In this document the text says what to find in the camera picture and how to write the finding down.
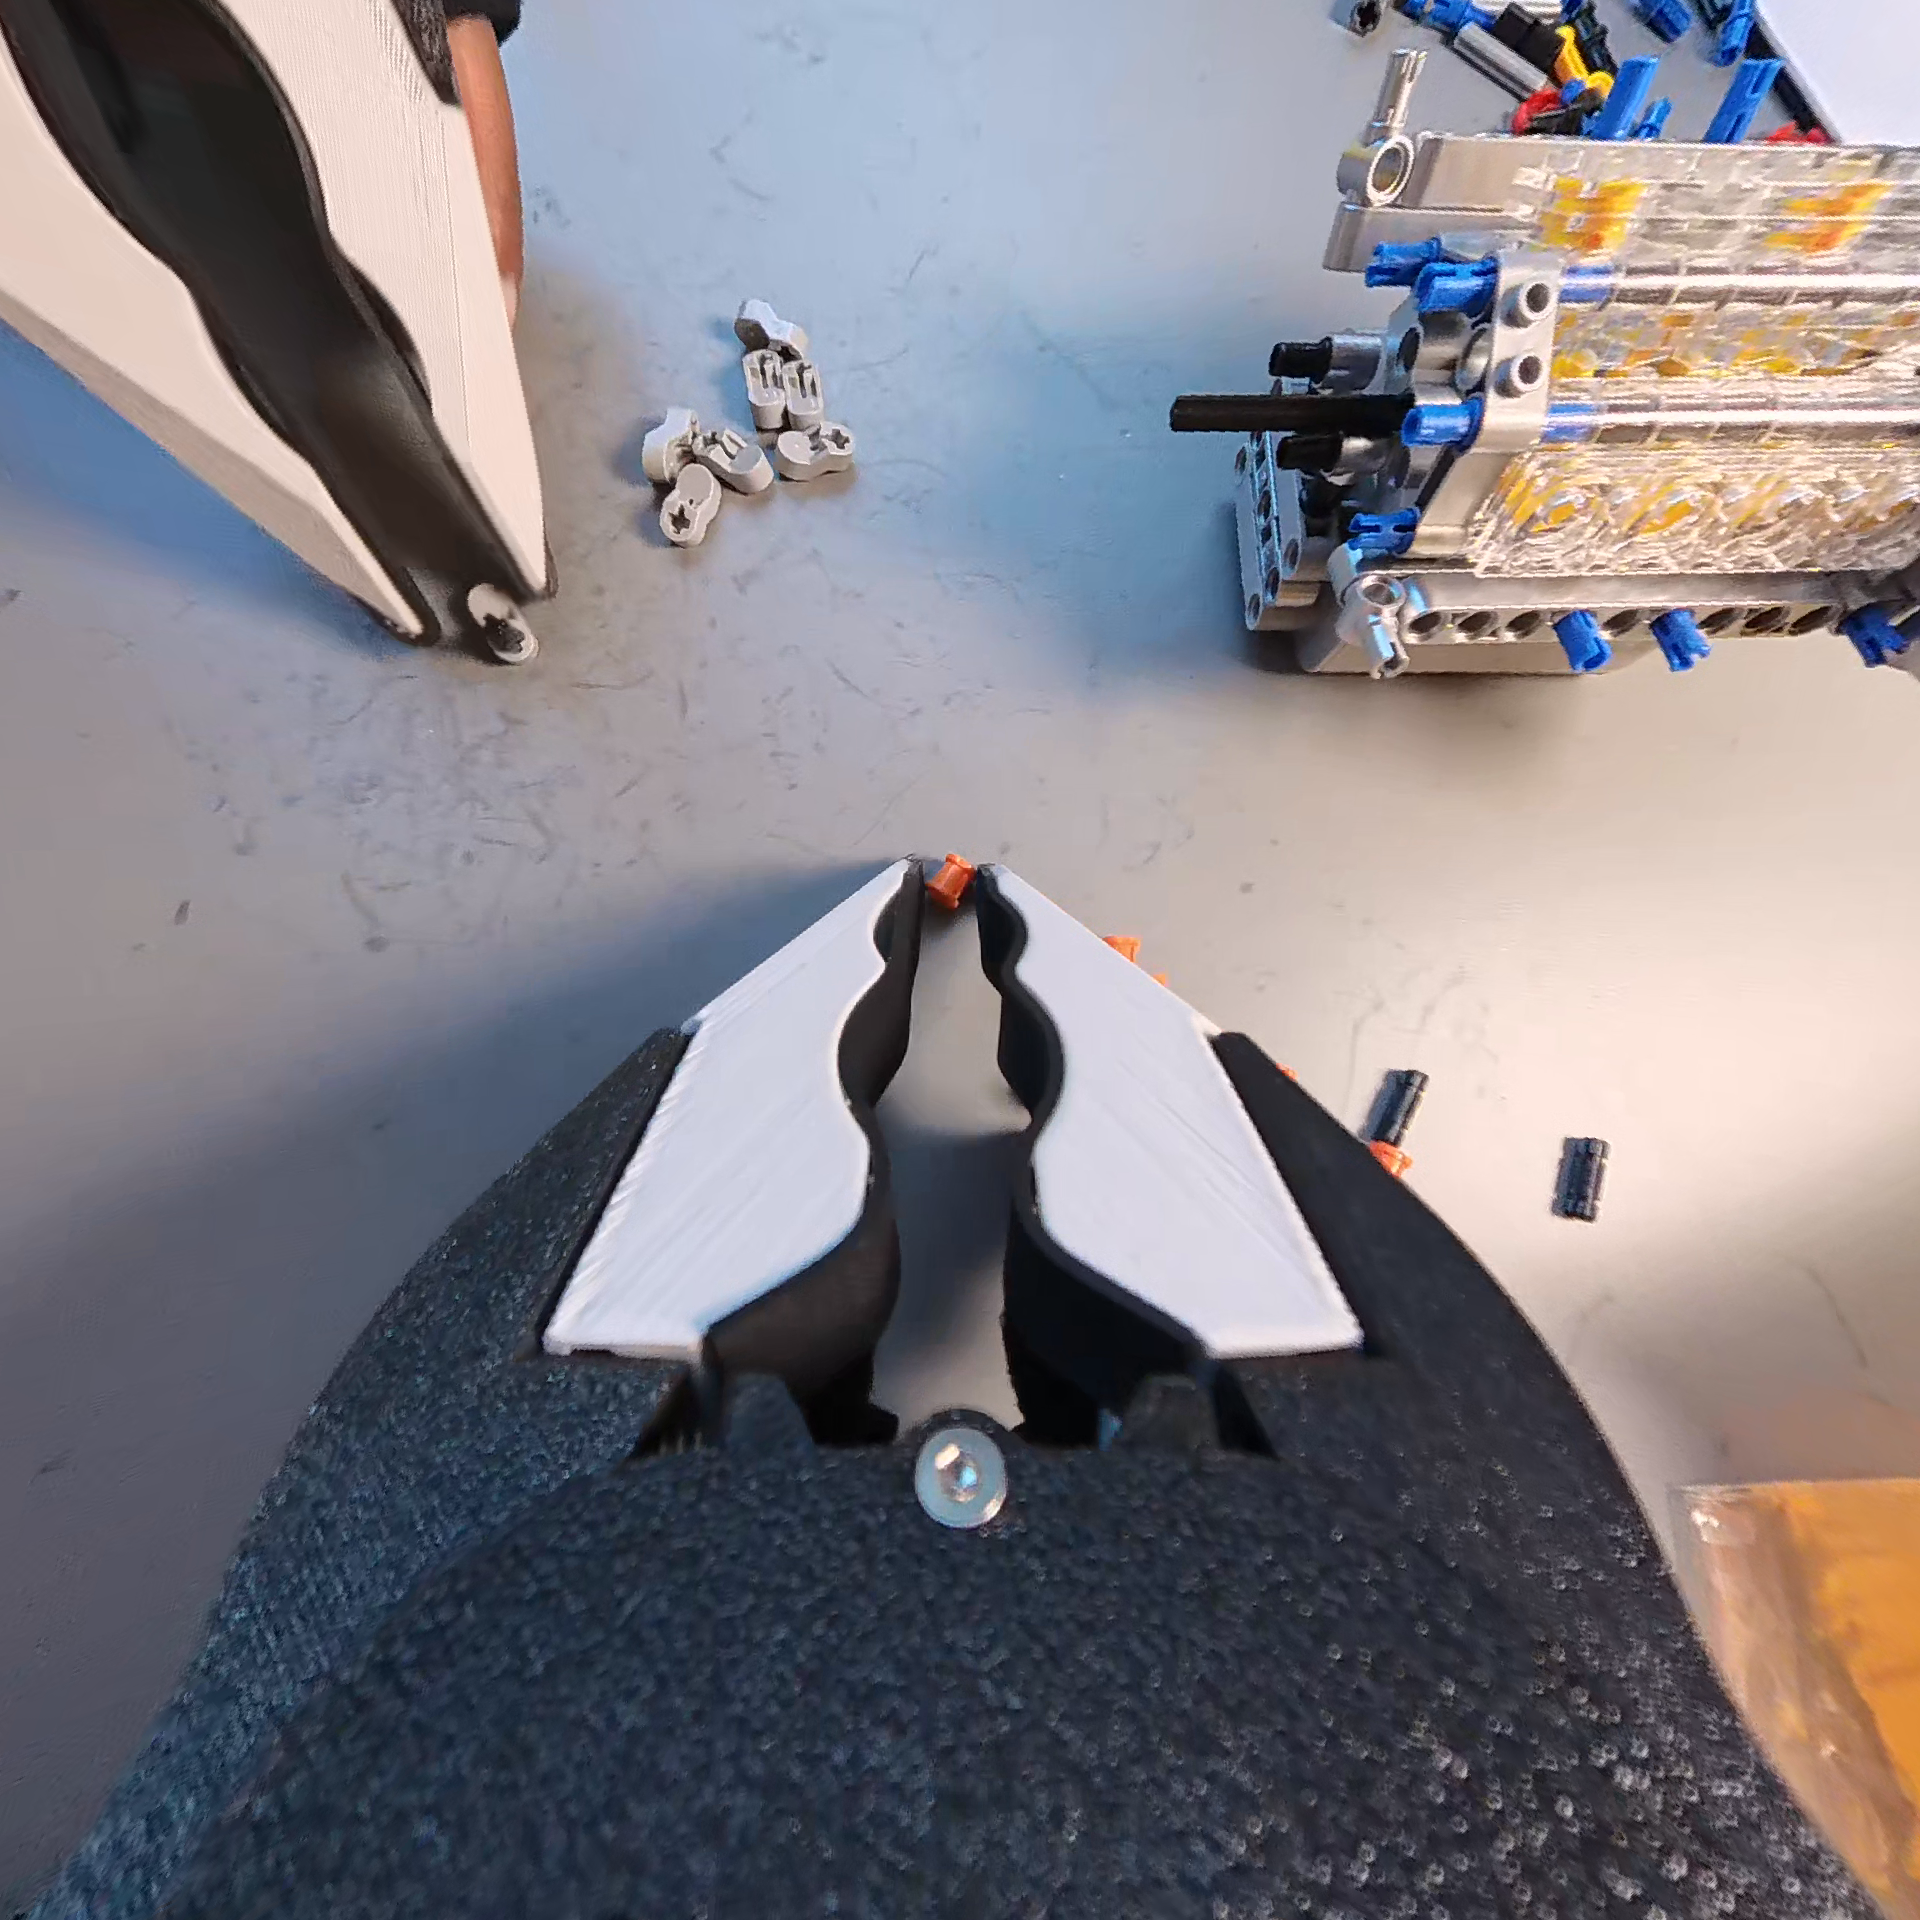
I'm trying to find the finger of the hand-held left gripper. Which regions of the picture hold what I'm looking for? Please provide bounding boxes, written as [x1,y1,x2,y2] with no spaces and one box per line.
[0,0,448,649]
[210,0,554,605]

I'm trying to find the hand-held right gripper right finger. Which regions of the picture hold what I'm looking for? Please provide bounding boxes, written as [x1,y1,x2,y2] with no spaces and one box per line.
[976,863,1367,1445]

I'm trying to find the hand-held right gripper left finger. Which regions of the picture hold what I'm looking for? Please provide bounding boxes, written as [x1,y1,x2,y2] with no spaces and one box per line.
[539,855,924,1442]

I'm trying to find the group of orange bushes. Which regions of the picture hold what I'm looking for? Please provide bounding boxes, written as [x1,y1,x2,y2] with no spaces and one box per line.
[1100,930,1415,1176]

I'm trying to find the pile of grey connector pieces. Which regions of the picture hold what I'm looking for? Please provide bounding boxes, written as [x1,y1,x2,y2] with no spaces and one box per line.
[643,297,860,548]

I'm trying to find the group of black pins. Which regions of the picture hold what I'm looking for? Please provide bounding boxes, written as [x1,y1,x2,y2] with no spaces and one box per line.
[1363,1068,1611,1220]

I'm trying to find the grey toy brick assembly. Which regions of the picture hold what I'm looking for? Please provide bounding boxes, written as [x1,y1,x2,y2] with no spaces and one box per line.
[1171,47,1920,682]

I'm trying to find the person's left hand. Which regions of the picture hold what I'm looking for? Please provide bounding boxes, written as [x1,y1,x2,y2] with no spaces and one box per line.
[456,12,528,328]

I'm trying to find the scattered small brick parts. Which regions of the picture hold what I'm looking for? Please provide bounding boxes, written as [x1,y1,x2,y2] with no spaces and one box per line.
[1336,0,1840,148]

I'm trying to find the white rounded board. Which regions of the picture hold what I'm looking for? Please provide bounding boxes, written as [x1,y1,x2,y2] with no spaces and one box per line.
[1755,0,1920,144]

